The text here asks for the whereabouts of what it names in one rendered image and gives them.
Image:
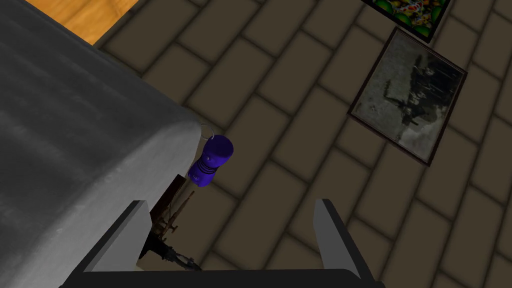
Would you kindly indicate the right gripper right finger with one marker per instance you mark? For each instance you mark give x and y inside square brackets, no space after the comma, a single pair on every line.
[334,240]

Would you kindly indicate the colourful framed picture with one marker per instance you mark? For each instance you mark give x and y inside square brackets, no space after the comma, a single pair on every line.
[412,14]

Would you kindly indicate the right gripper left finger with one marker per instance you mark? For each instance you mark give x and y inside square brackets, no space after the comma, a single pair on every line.
[122,240]

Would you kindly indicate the grey framed picture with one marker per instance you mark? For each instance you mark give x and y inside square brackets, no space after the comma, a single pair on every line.
[408,98]

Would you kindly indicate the dark brown wooden stand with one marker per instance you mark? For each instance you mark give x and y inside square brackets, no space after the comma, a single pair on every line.
[170,224]

